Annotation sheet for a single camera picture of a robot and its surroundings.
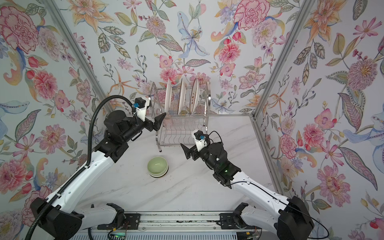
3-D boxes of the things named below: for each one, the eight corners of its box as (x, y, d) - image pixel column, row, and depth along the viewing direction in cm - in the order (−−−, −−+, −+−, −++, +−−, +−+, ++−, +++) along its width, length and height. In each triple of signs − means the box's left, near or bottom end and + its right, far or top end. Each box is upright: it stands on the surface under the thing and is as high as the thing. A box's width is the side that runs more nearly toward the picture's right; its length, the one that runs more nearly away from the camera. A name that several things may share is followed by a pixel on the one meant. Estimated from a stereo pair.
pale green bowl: (149, 180, 89) (145, 173, 81) (152, 163, 96) (149, 156, 88) (166, 180, 89) (164, 173, 82) (168, 163, 96) (166, 156, 88)
